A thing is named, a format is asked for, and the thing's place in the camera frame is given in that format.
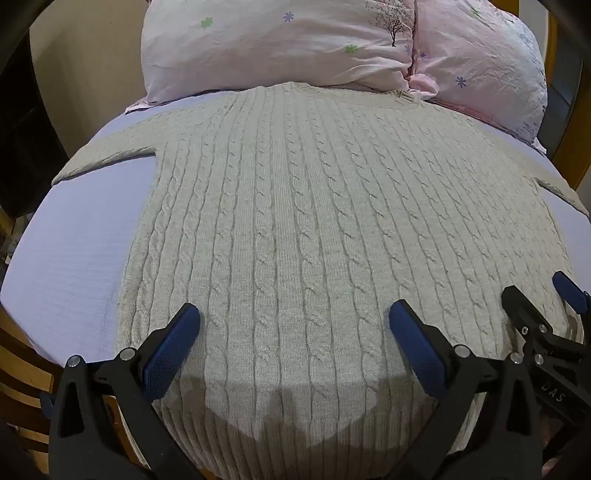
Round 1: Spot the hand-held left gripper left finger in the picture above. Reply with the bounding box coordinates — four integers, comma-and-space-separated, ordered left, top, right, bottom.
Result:
48, 302, 202, 480

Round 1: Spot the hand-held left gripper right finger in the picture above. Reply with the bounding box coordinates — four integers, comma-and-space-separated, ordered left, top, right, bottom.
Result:
389, 299, 550, 480

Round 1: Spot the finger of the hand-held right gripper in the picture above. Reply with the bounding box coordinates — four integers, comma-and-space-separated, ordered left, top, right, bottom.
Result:
501, 285, 557, 356
552, 271, 591, 319

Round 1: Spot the cream cable knit sweater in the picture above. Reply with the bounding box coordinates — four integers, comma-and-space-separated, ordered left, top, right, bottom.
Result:
51, 82, 591, 480

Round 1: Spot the lavender bed sheet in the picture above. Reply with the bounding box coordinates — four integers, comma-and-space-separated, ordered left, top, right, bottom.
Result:
0, 90, 591, 374

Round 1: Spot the wooden headboard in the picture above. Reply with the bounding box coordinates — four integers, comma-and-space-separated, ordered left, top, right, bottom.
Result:
538, 0, 591, 192

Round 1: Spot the pink floral pillow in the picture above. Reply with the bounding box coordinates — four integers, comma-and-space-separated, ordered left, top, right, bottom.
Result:
126, 0, 419, 114
409, 0, 548, 153

